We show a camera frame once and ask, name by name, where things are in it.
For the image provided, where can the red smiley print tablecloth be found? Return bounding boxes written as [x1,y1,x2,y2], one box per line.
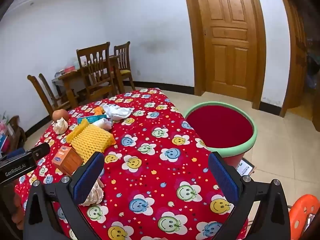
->
[15,87,250,240]

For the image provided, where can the wooden door frame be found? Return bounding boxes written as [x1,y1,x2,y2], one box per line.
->
[275,0,320,118]

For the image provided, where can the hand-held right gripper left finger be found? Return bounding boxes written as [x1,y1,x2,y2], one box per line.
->
[24,152,105,240]

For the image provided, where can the yellow foam fruit net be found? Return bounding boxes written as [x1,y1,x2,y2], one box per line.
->
[65,119,117,163]

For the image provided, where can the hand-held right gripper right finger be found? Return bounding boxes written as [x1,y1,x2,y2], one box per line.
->
[208,151,292,240]

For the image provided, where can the crumpled white tissue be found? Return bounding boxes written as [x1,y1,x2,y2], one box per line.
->
[79,175,105,207]
[52,118,69,134]

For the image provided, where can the red bin with green rim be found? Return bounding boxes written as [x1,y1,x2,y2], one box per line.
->
[184,101,258,168]

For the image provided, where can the wooden dining chair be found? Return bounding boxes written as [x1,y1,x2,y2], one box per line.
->
[38,73,75,108]
[27,74,65,113]
[76,42,116,103]

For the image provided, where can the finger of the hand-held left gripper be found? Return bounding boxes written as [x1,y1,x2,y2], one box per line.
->
[29,142,51,161]

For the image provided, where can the pile of colourful boxes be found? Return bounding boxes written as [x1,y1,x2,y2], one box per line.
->
[0,112,13,153]

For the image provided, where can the teal flat carton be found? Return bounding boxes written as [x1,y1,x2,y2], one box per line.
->
[77,115,107,125]

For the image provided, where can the red apple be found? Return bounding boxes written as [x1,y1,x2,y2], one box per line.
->
[52,109,70,123]

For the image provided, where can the printed white carton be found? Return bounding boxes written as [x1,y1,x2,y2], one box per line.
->
[235,159,256,177]

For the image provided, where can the silver white packet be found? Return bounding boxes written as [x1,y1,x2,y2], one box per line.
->
[93,118,113,132]

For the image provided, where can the wooden chair with yellow cushion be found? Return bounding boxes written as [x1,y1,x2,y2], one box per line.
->
[114,41,135,90]

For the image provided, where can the person's left hand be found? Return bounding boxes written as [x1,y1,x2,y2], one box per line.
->
[11,192,27,229]

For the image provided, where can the orange plastic stool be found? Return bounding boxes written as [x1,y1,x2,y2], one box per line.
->
[289,194,320,240]

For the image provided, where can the wooden dining table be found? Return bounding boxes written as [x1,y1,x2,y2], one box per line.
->
[52,55,120,108]

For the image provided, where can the small orange carton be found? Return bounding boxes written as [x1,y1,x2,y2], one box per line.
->
[52,146,84,176]

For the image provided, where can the wooden door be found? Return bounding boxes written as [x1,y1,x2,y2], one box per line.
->
[194,0,258,100]
[181,0,267,110]

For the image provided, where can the dark wooden shelf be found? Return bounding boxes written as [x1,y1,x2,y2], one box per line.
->
[0,115,27,155]

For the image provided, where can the crumpled white paper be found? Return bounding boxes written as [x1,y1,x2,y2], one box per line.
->
[102,104,134,121]

